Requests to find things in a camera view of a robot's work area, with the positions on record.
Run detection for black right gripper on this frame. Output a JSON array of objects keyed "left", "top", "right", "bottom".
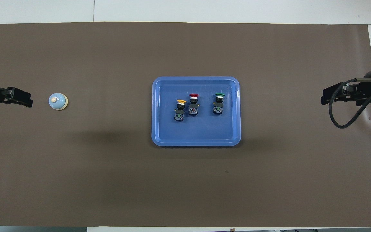
[{"left": 321, "top": 77, "right": 371, "bottom": 107}]

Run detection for green push button switch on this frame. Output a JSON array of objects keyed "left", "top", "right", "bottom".
[{"left": 213, "top": 92, "right": 226, "bottom": 115}]

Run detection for red push button switch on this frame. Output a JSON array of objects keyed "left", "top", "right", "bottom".
[{"left": 188, "top": 93, "right": 200, "bottom": 116}]

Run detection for yellow push button switch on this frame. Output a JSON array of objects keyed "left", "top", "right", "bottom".
[{"left": 174, "top": 99, "right": 187, "bottom": 122}]

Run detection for light blue call bell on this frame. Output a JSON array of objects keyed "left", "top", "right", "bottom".
[{"left": 48, "top": 93, "right": 69, "bottom": 111}]

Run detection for blue plastic tray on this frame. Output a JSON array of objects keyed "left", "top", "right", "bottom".
[{"left": 151, "top": 76, "right": 241, "bottom": 147}]

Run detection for brown table mat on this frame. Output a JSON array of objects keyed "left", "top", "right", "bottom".
[{"left": 0, "top": 22, "right": 371, "bottom": 227}]

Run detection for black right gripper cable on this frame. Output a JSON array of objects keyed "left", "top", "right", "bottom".
[{"left": 329, "top": 78, "right": 371, "bottom": 129}]

